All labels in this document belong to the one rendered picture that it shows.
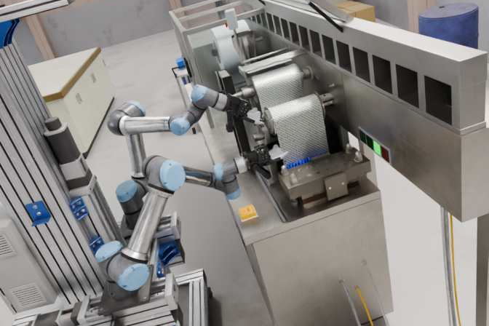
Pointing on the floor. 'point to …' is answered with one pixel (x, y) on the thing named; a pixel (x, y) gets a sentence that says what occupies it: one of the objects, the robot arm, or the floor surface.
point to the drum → (451, 23)
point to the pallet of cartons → (358, 10)
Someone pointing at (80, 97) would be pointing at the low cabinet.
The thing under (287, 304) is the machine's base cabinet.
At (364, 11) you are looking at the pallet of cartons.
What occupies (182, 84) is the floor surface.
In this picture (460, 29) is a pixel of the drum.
